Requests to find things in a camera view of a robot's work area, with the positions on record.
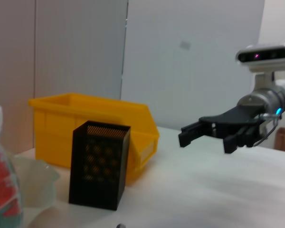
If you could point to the yellow plastic bin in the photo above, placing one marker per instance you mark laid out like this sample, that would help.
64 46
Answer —
57 133

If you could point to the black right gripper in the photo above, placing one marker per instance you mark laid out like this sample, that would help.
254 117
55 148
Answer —
235 121

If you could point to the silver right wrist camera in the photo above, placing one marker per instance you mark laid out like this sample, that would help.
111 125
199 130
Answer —
263 55

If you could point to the green glass fruit plate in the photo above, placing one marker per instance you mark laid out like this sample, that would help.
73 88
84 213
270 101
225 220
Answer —
35 180

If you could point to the black mesh pen holder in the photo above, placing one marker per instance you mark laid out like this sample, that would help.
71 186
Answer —
97 171

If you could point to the clear bottle with green label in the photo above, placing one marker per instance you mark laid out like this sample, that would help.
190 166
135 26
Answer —
0 209

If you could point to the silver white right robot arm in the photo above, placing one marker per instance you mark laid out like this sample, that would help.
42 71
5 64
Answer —
275 95

